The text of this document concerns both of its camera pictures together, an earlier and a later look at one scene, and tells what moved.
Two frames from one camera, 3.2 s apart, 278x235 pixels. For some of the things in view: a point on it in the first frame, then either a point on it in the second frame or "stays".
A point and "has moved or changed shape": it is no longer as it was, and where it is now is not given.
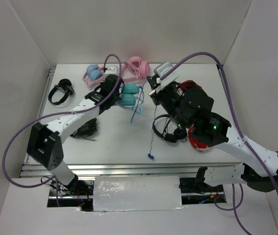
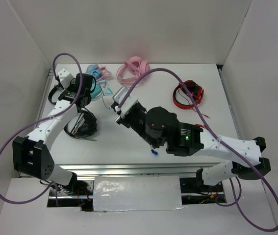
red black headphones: [190, 87] stays
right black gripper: [153, 94] to [122, 120]
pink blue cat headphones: [94, 75] stays
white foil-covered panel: [133, 193] stays
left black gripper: [117, 96] to [71, 83]
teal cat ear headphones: [128, 96] has moved or changed shape
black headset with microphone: [88, 129] stays
